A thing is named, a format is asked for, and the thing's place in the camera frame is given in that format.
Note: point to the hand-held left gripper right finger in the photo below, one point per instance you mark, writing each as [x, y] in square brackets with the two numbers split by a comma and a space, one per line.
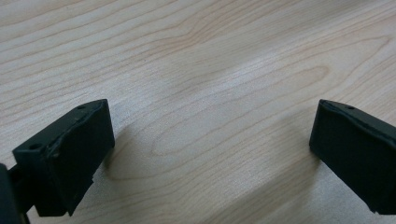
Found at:
[358, 155]

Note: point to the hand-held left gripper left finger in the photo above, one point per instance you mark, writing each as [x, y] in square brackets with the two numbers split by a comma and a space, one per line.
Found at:
[67, 158]

